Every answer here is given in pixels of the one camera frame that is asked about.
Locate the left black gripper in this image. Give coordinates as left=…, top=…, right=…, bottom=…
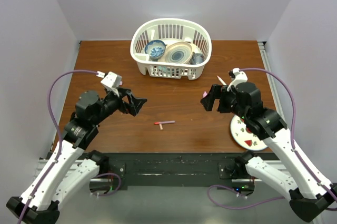
left=91, top=86, right=146, bottom=125

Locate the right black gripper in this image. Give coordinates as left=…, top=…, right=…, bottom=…
left=201, top=84, right=249, bottom=119

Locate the red purple pen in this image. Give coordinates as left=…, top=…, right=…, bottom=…
left=154, top=120, right=176, bottom=125

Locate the white pink pen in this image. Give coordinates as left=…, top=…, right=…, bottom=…
left=217, top=76, right=227, bottom=86

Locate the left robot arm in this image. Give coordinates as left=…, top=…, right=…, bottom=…
left=6, top=88, right=147, bottom=223

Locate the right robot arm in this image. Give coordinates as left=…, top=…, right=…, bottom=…
left=201, top=82, right=336, bottom=222

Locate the dark blue cup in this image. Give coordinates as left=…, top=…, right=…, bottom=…
left=190, top=53, right=204, bottom=65

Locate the watermelon pattern plate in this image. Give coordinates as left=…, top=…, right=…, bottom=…
left=230, top=115, right=267, bottom=151

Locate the beige blue plate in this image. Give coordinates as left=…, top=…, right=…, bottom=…
left=158, top=42, right=193, bottom=64

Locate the blue patterned bowl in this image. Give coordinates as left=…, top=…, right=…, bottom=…
left=144, top=39, right=166, bottom=59

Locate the white plastic basket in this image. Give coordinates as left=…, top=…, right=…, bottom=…
left=130, top=18, right=212, bottom=80

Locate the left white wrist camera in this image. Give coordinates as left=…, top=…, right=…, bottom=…
left=97, top=71, right=122, bottom=96

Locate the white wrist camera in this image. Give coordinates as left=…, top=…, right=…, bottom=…
left=227, top=68, right=248, bottom=91
left=97, top=71, right=122, bottom=96

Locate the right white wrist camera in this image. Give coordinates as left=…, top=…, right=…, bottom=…
left=227, top=68, right=248, bottom=91

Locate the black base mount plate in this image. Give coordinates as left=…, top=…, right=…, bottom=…
left=72, top=151, right=257, bottom=192

